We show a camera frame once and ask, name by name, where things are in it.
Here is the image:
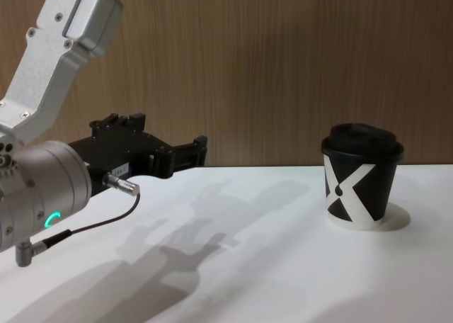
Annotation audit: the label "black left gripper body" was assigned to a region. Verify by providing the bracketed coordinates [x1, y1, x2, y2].
[68, 130, 175, 198]

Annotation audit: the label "white table cloth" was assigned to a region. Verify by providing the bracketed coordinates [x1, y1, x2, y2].
[0, 164, 453, 323]

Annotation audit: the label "black and white paper cup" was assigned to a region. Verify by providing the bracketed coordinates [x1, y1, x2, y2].
[323, 152, 401, 232]

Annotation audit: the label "black plastic cup lid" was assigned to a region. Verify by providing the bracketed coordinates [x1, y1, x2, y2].
[321, 123, 406, 162]

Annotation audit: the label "thin dark cable silver plugs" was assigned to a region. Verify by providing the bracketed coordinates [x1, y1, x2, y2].
[15, 173, 142, 267]

